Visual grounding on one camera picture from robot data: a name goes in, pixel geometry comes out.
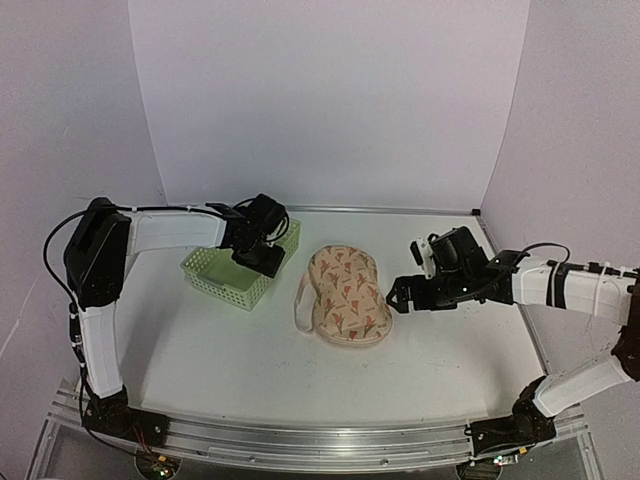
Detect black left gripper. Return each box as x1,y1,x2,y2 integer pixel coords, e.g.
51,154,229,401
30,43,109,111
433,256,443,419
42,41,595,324
233,237,286,279

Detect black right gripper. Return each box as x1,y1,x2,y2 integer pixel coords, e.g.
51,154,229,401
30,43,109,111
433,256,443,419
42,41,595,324
387,270,473,316

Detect floral mesh laundry bag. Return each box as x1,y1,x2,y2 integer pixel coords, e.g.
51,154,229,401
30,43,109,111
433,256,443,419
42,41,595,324
293,245,393,347

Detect green plastic basket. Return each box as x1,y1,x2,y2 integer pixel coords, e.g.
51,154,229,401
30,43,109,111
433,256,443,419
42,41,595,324
181,247,273,311

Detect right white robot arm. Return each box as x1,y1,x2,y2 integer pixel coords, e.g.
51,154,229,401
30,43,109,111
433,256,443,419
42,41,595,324
386,227,639,443

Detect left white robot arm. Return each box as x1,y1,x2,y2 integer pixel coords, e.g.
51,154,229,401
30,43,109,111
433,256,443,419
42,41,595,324
55,194,291,437

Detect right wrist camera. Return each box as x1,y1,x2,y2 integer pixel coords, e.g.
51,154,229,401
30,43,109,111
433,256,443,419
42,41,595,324
410,233,439,280

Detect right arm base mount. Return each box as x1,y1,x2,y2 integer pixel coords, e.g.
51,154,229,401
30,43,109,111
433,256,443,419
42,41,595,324
465,400,556,459

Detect aluminium front rail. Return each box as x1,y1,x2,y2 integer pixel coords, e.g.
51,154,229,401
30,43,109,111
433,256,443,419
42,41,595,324
51,387,586,473

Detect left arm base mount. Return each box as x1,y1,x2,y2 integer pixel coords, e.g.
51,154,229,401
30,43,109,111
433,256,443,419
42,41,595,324
80,375,170,447

